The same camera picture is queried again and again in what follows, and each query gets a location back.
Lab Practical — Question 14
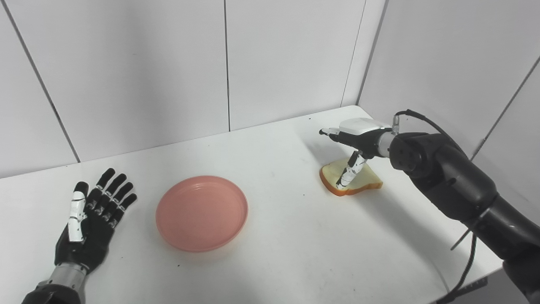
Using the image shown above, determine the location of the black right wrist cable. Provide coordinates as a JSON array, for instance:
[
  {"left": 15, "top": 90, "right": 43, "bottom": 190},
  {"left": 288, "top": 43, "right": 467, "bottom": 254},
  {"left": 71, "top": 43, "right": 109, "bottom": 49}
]
[{"left": 392, "top": 109, "right": 490, "bottom": 304}]

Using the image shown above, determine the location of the pink round plate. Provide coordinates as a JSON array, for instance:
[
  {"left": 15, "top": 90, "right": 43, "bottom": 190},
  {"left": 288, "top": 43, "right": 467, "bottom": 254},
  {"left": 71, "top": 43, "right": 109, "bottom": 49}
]
[{"left": 156, "top": 176, "right": 248, "bottom": 253}]

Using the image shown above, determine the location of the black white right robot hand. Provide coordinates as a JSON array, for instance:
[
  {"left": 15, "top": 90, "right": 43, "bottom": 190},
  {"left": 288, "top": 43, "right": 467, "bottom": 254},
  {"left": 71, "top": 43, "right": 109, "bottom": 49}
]
[{"left": 319, "top": 118, "right": 393, "bottom": 190}]

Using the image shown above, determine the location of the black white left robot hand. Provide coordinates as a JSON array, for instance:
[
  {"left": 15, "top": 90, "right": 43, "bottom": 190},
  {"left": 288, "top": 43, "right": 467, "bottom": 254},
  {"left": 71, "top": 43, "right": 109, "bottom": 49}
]
[{"left": 54, "top": 168, "right": 138, "bottom": 274}]

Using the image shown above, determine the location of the slice of bread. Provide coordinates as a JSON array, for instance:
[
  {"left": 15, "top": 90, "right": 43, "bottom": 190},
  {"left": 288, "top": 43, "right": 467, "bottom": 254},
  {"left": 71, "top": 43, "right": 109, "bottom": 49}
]
[{"left": 319, "top": 158, "right": 383, "bottom": 197}]

